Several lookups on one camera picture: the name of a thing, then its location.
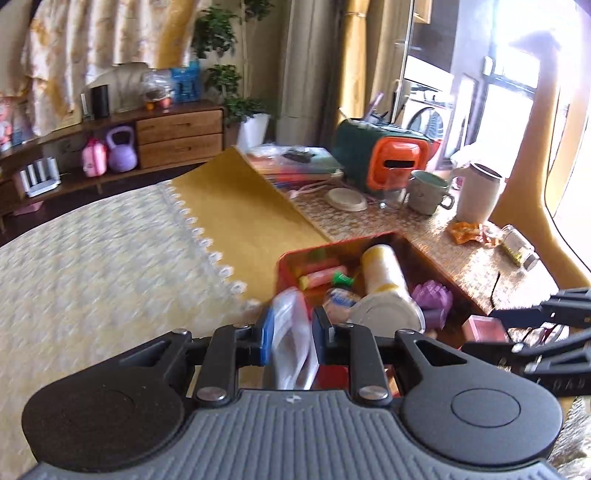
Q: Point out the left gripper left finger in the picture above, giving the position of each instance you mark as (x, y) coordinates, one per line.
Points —
(229, 349)

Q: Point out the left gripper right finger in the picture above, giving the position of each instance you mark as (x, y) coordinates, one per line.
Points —
(350, 360)

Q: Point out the purple blue toy figure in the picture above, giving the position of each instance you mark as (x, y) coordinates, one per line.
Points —
(435, 301)

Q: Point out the white yellow cylinder can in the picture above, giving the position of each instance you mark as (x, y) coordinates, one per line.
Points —
(387, 306)

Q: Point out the green chess pawn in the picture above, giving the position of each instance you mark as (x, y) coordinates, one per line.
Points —
(342, 280)

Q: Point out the red metal tin box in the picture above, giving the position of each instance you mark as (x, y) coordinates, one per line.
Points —
(310, 271)

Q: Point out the quilted yellow tablecloth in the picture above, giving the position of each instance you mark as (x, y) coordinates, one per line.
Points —
(98, 281)

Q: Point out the small glass jar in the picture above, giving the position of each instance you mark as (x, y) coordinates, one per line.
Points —
(518, 248)

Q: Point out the white round lid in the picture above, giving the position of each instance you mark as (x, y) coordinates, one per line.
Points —
(347, 200)

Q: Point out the orange snack wrapper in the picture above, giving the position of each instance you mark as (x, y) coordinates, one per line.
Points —
(486, 234)

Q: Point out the clear drinking glass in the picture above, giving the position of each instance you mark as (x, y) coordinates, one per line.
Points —
(394, 187)

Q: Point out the pale green mug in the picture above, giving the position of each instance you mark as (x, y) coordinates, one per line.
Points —
(426, 192)

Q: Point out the stack of books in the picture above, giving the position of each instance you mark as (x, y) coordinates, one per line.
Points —
(283, 165)

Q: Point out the white pitcher jug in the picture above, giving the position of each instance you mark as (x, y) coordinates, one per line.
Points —
(480, 191)

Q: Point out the purple kettlebell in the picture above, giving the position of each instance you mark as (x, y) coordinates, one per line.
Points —
(122, 157)

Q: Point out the wooden tv cabinet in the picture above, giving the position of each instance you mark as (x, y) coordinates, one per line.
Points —
(183, 135)

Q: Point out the pink toy suitcase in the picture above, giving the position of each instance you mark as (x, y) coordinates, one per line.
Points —
(94, 158)

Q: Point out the white wifi router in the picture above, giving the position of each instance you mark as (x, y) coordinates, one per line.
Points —
(40, 177)

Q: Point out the blue box on cabinet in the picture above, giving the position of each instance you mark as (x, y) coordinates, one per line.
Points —
(186, 80)

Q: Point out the plastic bag with fruit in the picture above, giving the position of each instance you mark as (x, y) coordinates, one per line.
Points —
(156, 89)

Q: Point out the black cylinder speaker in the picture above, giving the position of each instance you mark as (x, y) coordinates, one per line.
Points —
(99, 96)

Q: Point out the green potted plant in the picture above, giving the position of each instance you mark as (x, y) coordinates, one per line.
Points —
(222, 32)

